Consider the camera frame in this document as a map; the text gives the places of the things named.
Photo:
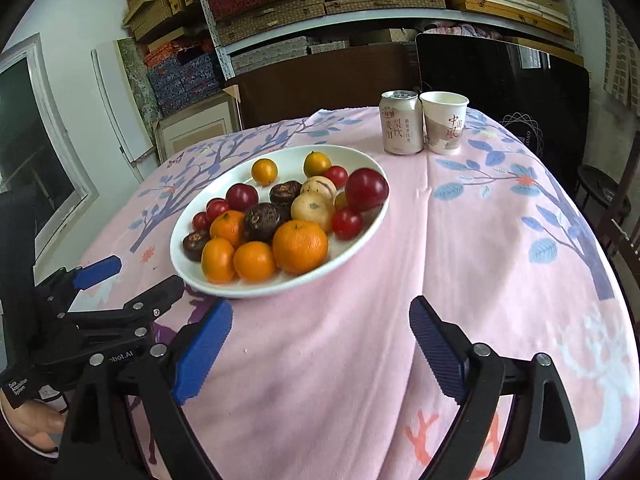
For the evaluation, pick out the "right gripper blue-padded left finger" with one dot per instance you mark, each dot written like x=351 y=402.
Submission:
x=100 y=441

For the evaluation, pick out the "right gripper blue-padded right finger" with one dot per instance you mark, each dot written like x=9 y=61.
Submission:
x=541 y=439

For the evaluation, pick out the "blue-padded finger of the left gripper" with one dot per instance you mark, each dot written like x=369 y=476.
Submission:
x=59 y=290
x=142 y=311

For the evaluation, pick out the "dark water chestnut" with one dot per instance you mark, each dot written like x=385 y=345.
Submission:
x=284 y=194
x=193 y=244

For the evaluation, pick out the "red cherry tomato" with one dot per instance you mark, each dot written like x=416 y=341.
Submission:
x=346 y=223
x=337 y=174
x=200 y=221
x=215 y=208

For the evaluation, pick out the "dark purple passion fruit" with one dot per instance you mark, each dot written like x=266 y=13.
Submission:
x=261 y=222

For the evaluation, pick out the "large orange mandarin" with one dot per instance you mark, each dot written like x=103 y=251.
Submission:
x=299 y=246

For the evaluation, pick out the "striped yellow pepino melon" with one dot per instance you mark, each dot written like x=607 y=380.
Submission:
x=321 y=185

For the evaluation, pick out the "small green-yellow kumquat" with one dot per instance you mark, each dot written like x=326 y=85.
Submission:
x=340 y=201

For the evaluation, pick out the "small yellow-orange citrus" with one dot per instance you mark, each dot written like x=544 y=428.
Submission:
x=316 y=163

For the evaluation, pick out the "large red plum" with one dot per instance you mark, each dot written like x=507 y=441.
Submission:
x=366 y=189

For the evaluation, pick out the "person's left hand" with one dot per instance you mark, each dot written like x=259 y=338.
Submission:
x=35 y=424

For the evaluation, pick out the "framed picture board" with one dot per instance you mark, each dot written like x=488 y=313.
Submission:
x=217 y=115

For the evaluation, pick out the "dark wooden chair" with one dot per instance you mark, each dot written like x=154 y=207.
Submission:
x=612 y=196

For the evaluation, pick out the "metal storage shelf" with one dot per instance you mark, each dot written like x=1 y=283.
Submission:
x=380 y=5

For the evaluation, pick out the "black glossy panel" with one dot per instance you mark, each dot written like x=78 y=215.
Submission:
x=540 y=98

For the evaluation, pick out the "white paper cup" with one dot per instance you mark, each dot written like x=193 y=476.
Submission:
x=444 y=116

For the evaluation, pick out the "pink drink can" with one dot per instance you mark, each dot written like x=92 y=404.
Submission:
x=401 y=122

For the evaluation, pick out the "dark brown cabinet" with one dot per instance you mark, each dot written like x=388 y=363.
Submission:
x=347 y=78

